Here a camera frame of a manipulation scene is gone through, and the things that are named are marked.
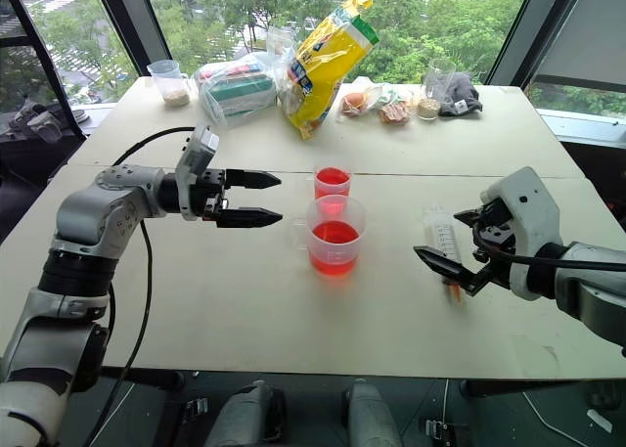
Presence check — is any large cup red liquid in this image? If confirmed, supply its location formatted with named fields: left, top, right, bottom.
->
left=291, top=194, right=369, bottom=278

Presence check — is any plastic bag with brown egg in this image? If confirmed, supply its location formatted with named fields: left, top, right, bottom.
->
left=335, top=89, right=375, bottom=121

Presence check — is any yellow snack bag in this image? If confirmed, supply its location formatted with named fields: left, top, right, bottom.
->
left=275, top=0, right=381, bottom=143

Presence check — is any measuring cup with handle, grains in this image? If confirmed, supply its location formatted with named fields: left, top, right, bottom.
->
left=146, top=59, right=193, bottom=109

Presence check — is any plastic bag with green boxes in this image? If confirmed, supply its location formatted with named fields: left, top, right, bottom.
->
left=192, top=50, right=281, bottom=131

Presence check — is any plastic bag with toy bacon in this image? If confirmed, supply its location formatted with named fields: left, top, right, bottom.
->
left=376, top=99, right=413, bottom=126

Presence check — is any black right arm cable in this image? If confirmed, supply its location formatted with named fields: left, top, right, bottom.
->
left=470, top=226, right=626, bottom=273

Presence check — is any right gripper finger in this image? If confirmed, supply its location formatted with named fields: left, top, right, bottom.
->
left=412, top=244, right=494, bottom=295
left=453, top=207, right=486, bottom=228

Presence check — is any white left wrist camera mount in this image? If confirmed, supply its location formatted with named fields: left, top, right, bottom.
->
left=174, top=122, right=221, bottom=222

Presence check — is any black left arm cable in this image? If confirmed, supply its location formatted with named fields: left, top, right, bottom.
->
left=81, top=125, right=198, bottom=447

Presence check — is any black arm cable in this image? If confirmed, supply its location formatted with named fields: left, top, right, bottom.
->
left=81, top=125, right=198, bottom=447
left=470, top=226, right=626, bottom=273

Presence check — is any tall clear cup with grains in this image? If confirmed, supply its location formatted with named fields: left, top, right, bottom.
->
left=415, top=57, right=460, bottom=122

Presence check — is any clear plastic syringe orange plunger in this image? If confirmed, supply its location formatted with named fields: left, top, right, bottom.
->
left=422, top=203, right=467, bottom=305

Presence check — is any small clear zip bag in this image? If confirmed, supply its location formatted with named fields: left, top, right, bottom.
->
left=265, top=24, right=300, bottom=58

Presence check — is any black strap buckle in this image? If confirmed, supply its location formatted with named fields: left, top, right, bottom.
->
left=182, top=396, right=212, bottom=425
left=424, top=416, right=457, bottom=439

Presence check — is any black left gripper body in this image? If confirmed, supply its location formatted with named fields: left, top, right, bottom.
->
left=195, top=168, right=232, bottom=224

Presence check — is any small cup red liquid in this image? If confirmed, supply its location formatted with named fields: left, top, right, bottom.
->
left=312, top=164, right=354, bottom=201

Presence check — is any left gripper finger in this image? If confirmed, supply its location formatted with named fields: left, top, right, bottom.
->
left=224, top=168, right=284, bottom=192
left=214, top=205, right=286, bottom=230

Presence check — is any white green plastic wrapper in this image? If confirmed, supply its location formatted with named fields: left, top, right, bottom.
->
left=365, top=83, right=418, bottom=107

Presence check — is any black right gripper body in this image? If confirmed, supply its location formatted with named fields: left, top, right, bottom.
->
left=470, top=197, right=518, bottom=270

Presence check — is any black metal frame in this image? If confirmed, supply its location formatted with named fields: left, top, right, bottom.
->
left=0, top=0, right=92, bottom=143

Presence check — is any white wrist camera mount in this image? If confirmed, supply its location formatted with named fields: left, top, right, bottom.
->
left=174, top=122, right=221, bottom=222
left=480, top=166, right=564, bottom=302

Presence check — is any gray rounded shape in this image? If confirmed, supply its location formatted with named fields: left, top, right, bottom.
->
left=343, top=378, right=406, bottom=447
left=203, top=380, right=289, bottom=447

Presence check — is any dark gray cloth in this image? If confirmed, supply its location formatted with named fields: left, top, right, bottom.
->
left=436, top=71, right=484, bottom=119

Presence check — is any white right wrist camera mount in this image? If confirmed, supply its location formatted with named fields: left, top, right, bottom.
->
left=480, top=166, right=564, bottom=302

